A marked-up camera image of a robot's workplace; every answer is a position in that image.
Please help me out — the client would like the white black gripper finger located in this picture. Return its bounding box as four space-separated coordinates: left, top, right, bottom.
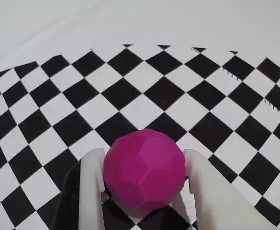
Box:
55 148 110 230

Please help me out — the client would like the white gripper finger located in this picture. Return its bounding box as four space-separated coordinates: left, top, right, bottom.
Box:
173 149 280 230

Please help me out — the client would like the pink faceted ball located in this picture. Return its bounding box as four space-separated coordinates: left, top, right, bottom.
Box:
103 128 186 212

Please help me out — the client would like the black white checkered mat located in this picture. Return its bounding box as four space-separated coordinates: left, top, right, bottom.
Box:
0 0 280 230

